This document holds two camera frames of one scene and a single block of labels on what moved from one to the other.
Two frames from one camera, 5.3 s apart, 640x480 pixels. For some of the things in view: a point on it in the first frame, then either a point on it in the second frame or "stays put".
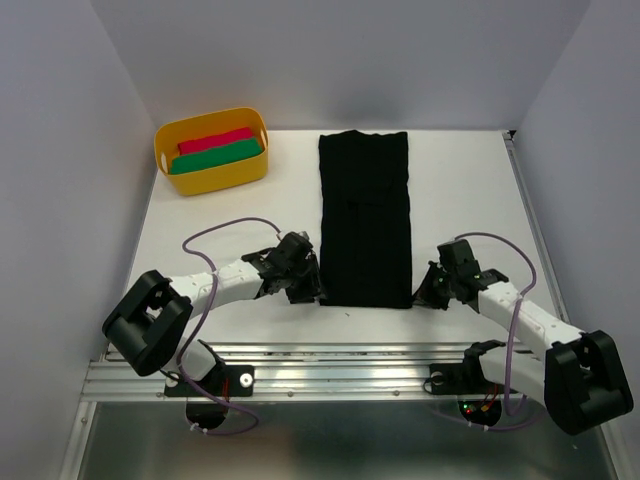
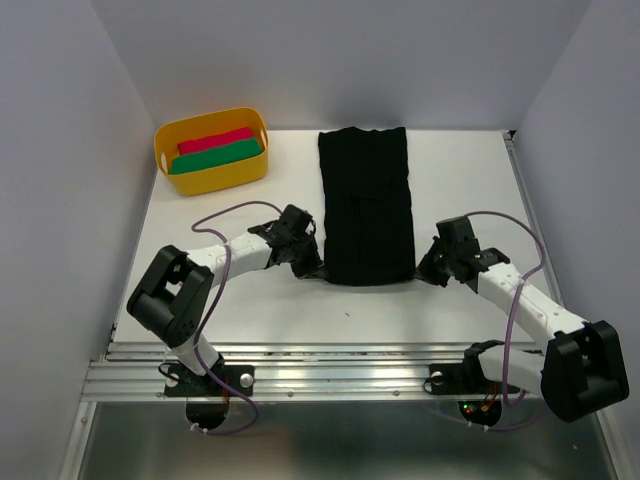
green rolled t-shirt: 191,162 stays put
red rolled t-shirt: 196,145 stays put
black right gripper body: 435,288 → 435,266
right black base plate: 462,378 stays put
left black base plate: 221,381 stays put
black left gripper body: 302,282 → 303,257
